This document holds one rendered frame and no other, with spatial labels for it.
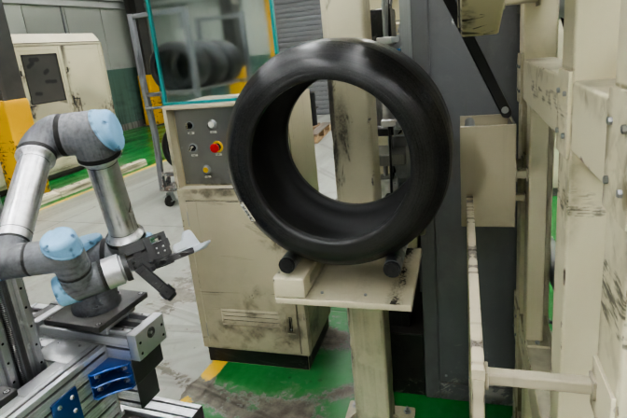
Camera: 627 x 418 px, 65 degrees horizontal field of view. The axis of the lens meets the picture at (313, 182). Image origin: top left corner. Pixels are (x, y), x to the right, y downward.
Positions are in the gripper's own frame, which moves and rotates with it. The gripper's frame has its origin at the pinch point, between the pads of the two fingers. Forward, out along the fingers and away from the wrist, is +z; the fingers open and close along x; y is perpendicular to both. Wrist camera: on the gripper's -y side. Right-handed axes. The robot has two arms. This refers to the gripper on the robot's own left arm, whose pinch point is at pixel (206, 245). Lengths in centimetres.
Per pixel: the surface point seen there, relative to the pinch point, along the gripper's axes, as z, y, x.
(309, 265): 25.1, -15.7, 4.8
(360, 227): 44.9, -11.6, 7.0
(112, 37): 73, 482, 1036
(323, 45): 37, 34, -27
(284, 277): 16.5, -15.6, 1.9
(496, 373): 25, -29, -67
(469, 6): 67, 30, -42
